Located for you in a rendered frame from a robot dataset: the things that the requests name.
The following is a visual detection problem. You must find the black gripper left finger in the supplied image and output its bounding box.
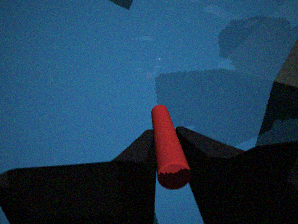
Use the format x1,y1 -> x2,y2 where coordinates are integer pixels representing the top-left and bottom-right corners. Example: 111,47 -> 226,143
0,129 -> 157,224

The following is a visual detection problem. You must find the red peg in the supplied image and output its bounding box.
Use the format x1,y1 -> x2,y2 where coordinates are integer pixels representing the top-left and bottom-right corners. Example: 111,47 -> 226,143
151,105 -> 191,190

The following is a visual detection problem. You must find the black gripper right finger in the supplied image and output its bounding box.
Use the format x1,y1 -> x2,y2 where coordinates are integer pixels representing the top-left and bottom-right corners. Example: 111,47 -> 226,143
176,126 -> 298,224

